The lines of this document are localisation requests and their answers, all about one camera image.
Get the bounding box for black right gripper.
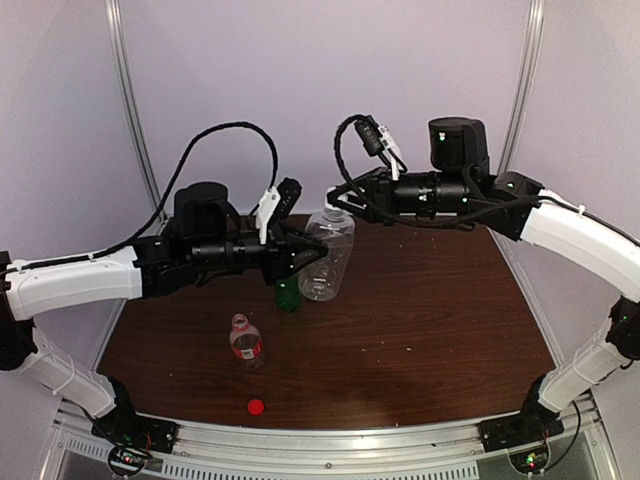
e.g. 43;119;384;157
326;165;472;227

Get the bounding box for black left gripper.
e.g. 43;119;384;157
190;221;328;285

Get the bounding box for clear bottle white cap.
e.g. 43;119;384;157
298;201;356;302

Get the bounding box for green plastic bottle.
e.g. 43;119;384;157
274;275;301;313

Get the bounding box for clear bottle red label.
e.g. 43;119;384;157
229;314;265;371

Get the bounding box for red bottle cap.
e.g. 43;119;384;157
247;399;265;416

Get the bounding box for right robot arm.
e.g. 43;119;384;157
327;114;639;442

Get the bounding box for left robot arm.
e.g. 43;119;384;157
1;179;328;444

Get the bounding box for left circuit board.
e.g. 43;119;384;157
107;446;151;477

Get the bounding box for circuit board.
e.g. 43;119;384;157
107;446;151;477
509;447;550;475

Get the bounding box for right circuit board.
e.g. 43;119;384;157
509;447;550;475

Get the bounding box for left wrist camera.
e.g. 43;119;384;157
255;178;302;245

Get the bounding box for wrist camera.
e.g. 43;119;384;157
255;178;302;245
355;116;408;181

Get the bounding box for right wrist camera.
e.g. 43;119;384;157
355;116;408;181

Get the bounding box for left black sleeved cable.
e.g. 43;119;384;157
9;120;279;274

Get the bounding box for right rear aluminium post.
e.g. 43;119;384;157
498;0;545;173

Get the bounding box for aluminium post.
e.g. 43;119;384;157
104;0;161;210
498;0;545;173

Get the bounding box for front aluminium frame rail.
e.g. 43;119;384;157
36;394;621;479

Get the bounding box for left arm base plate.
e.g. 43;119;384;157
88;414;178;454

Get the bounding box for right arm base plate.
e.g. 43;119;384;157
479;412;565;452

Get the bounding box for left rear aluminium post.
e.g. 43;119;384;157
104;0;161;210

